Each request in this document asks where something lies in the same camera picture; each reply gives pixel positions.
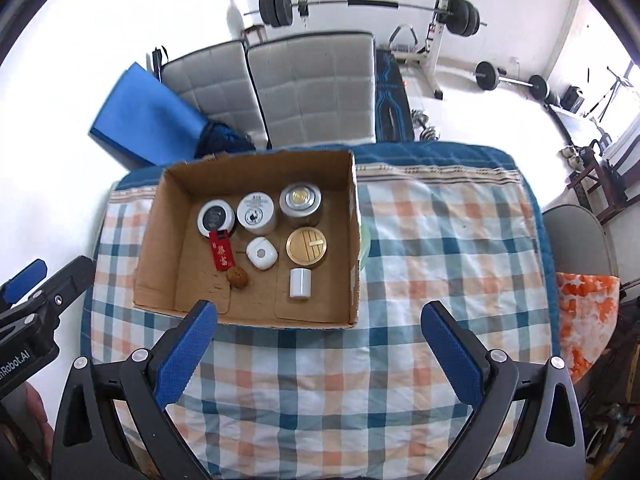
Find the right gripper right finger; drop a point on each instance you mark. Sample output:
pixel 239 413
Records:
pixel 547 442

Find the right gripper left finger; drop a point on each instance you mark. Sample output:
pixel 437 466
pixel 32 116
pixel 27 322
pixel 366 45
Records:
pixel 89 442

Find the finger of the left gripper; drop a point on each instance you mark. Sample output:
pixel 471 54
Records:
pixel 60 291
pixel 24 281

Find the red lighter box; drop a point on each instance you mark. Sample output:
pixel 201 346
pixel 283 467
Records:
pixel 222 252

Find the white round black-lid jar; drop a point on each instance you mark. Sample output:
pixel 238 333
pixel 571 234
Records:
pixel 216 215

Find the brown walnut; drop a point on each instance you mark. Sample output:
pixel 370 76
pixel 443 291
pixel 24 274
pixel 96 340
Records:
pixel 237 277

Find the white earbud case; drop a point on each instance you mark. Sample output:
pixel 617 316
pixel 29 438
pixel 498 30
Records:
pixel 261 253

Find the white plastic cylinder cup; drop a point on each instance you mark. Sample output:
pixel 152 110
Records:
pixel 300 284

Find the gold round tin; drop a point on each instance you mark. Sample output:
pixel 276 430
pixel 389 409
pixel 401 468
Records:
pixel 306 246

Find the silver metal round tin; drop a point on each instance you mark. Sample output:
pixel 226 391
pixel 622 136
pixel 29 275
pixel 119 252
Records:
pixel 301 204

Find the person's hand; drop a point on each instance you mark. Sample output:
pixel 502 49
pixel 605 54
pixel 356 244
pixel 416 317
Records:
pixel 26 409

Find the orange white floral cloth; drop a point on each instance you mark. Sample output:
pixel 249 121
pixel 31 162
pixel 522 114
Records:
pixel 588 317

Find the grey chair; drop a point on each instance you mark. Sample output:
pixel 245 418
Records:
pixel 578 242

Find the dark blue knitted yarn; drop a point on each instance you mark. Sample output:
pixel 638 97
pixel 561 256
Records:
pixel 218 138

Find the cardboard box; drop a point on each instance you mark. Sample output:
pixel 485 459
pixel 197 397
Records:
pixel 177 267

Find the plaid checkered blanket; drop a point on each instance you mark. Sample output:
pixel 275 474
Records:
pixel 449 222

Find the dark wooden rack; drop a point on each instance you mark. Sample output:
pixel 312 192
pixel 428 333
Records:
pixel 601 175

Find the chrome dumbbell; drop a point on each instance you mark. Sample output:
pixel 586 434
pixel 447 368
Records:
pixel 423 130

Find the small barbell on floor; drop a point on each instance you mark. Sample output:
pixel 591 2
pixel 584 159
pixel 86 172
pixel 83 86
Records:
pixel 488 77

